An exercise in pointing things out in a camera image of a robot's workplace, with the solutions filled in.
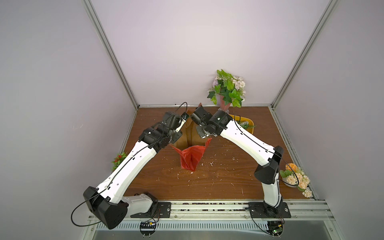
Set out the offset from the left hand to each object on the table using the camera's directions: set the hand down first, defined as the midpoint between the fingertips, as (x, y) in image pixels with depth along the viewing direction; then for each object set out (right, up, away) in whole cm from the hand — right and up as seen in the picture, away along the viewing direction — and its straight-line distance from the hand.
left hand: (172, 126), depth 75 cm
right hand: (+18, +1, +3) cm, 18 cm away
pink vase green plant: (+31, +22, +14) cm, 40 cm away
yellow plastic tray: (+46, +3, +30) cm, 55 cm away
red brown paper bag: (+9, -12, +12) cm, 19 cm away
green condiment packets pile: (+45, 0, +23) cm, 51 cm away
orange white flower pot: (+60, -24, -3) cm, 65 cm away
